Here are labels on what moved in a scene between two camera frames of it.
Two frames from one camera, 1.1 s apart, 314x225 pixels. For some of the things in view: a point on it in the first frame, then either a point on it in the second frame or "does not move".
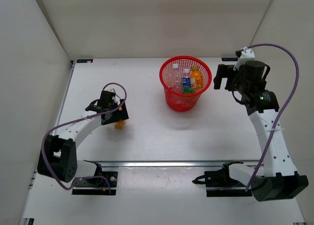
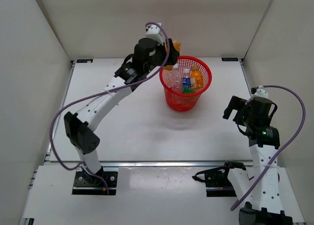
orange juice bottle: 119,125 → 177,46
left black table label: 84,60 does not move
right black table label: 229,59 does not move
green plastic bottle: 188,90 does not move
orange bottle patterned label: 196,81 does not move
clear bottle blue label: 186,79 does not move
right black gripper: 226,71 → 237,103
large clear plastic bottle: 176,79 does not move
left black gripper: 121,115 → 173,55
